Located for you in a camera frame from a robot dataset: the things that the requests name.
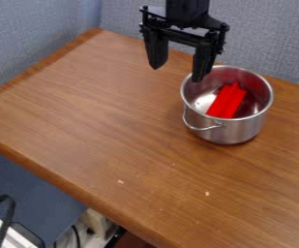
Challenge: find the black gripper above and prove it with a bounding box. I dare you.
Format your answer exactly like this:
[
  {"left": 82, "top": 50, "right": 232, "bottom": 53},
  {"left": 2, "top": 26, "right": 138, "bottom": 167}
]
[{"left": 141, "top": 0, "right": 230, "bottom": 82}]

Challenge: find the red rectangular block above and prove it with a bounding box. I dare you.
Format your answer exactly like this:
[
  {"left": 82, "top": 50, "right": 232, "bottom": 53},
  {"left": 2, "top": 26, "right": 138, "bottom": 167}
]
[{"left": 206, "top": 81, "right": 248, "bottom": 118}]

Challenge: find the stainless steel pot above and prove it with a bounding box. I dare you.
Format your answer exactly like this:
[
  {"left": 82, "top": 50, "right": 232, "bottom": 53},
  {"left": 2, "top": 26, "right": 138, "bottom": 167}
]
[{"left": 181, "top": 65, "right": 274, "bottom": 144}]

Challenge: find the cream white object under table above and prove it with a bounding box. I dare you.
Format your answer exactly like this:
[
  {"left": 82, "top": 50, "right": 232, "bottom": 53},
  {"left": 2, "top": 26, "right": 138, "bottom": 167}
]
[{"left": 81, "top": 208, "right": 118, "bottom": 240}]

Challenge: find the white grey box under table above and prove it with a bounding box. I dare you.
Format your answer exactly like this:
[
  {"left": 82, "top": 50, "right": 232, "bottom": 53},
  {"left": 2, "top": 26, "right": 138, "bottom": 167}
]
[{"left": 0, "top": 210, "right": 46, "bottom": 248}]

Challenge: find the black cable loop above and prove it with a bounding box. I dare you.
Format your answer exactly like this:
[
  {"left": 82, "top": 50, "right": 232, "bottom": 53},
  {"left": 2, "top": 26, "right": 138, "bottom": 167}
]
[{"left": 0, "top": 194, "right": 18, "bottom": 248}]

